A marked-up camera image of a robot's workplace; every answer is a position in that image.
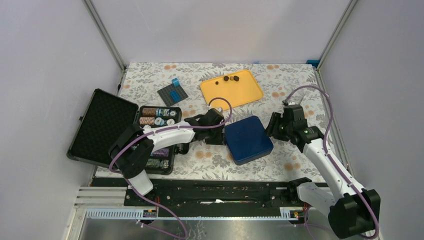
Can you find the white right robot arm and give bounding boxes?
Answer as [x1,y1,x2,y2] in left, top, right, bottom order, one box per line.
[265,104,381,239]

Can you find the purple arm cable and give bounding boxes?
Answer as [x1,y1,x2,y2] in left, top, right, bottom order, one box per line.
[283,85,380,240]
[108,97,233,240]

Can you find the floral table cloth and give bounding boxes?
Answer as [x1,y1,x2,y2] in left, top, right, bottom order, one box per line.
[119,62,328,182]

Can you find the yellow plastic tray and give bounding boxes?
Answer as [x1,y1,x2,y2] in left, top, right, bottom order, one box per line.
[199,69,264,111]

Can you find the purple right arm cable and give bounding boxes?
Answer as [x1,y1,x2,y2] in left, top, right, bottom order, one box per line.
[283,85,380,240]

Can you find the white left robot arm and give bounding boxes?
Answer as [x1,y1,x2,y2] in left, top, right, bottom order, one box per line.
[108,108,228,206]

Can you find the blue tin lid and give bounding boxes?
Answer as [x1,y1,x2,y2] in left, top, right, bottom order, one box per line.
[224,115,274,166]

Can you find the blue clamp at corner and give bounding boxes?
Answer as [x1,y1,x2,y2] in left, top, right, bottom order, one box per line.
[306,59,320,68]

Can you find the clear plastic tongs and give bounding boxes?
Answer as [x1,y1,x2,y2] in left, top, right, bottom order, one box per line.
[289,89,306,105]

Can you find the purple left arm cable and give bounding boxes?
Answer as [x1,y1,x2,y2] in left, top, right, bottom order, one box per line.
[108,97,233,240]

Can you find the pile of dark chocolates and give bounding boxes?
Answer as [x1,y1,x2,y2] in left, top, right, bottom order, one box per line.
[223,75,240,82]

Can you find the blue building brick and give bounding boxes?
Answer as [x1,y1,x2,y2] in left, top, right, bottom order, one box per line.
[171,78,180,87]

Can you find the black poker chip case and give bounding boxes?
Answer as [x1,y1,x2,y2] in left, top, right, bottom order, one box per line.
[66,88,182,168]

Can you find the grey cable duct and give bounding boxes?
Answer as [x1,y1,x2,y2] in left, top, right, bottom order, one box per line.
[85,208,299,221]

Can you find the grey building block plate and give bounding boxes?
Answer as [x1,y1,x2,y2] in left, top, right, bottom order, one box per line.
[157,83,188,107]

